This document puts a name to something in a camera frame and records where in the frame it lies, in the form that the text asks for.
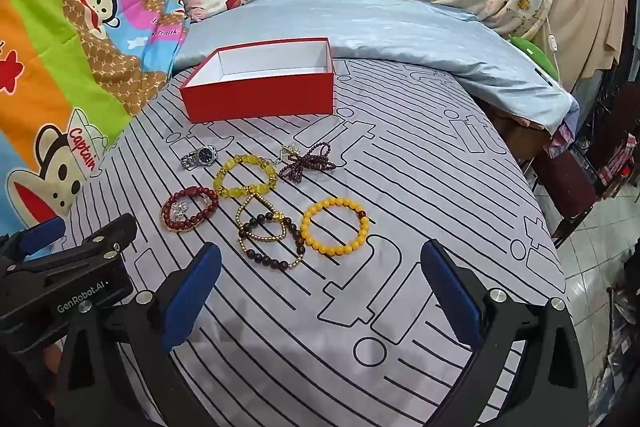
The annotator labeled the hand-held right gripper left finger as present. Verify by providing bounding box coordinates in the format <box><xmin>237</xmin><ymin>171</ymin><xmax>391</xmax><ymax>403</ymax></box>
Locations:
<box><xmin>52</xmin><ymin>242</ymin><xmax>223</xmax><ymax>427</ymax></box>

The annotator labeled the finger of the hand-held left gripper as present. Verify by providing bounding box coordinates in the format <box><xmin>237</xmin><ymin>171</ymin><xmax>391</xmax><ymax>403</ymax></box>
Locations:
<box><xmin>0</xmin><ymin>216</ymin><xmax>67</xmax><ymax>275</ymax></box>
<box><xmin>20</xmin><ymin>213</ymin><xmax>139</xmax><ymax>275</ymax></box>

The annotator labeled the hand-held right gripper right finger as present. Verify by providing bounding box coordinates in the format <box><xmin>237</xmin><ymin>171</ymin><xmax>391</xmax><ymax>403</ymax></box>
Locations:
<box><xmin>420</xmin><ymin>239</ymin><xmax>591</xmax><ymax>427</ymax></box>

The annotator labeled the dark brown bead bracelet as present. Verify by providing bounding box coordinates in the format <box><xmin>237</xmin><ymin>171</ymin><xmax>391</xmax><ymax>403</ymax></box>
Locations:
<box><xmin>237</xmin><ymin>212</ymin><xmax>307</xmax><ymax>270</ymax></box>

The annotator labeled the red bead bracelet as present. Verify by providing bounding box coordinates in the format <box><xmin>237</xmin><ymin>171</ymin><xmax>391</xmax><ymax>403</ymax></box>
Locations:
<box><xmin>160</xmin><ymin>187</ymin><xmax>221</xmax><ymax>233</ymax></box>

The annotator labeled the gold bead bracelet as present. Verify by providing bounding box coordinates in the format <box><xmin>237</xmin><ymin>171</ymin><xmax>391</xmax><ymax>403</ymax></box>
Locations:
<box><xmin>235</xmin><ymin>194</ymin><xmax>303</xmax><ymax>269</ymax></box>

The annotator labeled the translucent yellow bead bracelet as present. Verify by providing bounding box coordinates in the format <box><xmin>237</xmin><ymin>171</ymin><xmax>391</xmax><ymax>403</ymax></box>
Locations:
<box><xmin>212</xmin><ymin>153</ymin><xmax>278</xmax><ymax>200</ymax></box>

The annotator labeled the silver wrist watch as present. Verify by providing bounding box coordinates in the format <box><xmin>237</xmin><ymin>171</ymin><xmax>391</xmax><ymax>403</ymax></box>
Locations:
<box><xmin>181</xmin><ymin>144</ymin><xmax>220</xmax><ymax>170</ymax></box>

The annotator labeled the orange yellow bead bracelet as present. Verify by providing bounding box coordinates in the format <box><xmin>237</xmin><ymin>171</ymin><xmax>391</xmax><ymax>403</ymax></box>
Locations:
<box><xmin>300</xmin><ymin>197</ymin><xmax>372</xmax><ymax>255</ymax></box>

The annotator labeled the small maroon bead bracelet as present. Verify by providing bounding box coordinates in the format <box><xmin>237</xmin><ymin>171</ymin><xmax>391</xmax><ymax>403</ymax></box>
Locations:
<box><xmin>277</xmin><ymin>144</ymin><xmax>337</xmax><ymax>184</ymax></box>

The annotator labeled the red cardboard box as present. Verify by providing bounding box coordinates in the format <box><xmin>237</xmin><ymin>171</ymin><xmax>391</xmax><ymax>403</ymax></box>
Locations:
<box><xmin>179</xmin><ymin>37</ymin><xmax>335</xmax><ymax>124</ymax></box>

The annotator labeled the grey striped bedsheet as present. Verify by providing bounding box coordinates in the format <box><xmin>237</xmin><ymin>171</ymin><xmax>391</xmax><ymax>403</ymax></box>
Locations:
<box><xmin>52</xmin><ymin>57</ymin><xmax>566</xmax><ymax>427</ymax></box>

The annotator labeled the dark red stool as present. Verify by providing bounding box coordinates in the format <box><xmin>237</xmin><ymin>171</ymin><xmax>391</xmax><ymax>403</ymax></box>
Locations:
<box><xmin>530</xmin><ymin>147</ymin><xmax>598</xmax><ymax>243</ymax></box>

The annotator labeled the colourful monkey printed blanket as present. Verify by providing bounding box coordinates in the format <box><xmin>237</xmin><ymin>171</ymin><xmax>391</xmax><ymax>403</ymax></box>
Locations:
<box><xmin>0</xmin><ymin>0</ymin><xmax>211</xmax><ymax>238</ymax></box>

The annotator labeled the checked cloth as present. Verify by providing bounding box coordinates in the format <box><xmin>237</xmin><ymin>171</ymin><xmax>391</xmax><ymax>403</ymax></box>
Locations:
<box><xmin>545</xmin><ymin>104</ymin><xmax>586</xmax><ymax>158</ymax></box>

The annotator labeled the plaid cloth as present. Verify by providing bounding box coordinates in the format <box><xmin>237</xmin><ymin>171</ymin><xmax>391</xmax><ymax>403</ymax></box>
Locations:
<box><xmin>600</xmin><ymin>142</ymin><xmax>640</xmax><ymax>202</ymax></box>

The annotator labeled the green plastic object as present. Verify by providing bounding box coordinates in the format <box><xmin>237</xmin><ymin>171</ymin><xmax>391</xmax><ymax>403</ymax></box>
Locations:
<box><xmin>507</xmin><ymin>36</ymin><xmax>557</xmax><ymax>78</ymax></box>

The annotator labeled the light blue blanket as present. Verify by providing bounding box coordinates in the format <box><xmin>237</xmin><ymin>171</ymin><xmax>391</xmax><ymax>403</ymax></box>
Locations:
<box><xmin>172</xmin><ymin>0</ymin><xmax>573</xmax><ymax>132</ymax></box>

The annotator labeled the wooden bed frame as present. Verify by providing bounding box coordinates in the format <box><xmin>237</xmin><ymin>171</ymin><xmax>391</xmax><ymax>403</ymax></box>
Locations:
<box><xmin>492</xmin><ymin>107</ymin><xmax>546</xmax><ymax>168</ymax></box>

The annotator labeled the white cable with switch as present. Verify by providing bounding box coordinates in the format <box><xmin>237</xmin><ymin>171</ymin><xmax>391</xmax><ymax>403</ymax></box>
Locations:
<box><xmin>520</xmin><ymin>0</ymin><xmax>566</xmax><ymax>82</ymax></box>

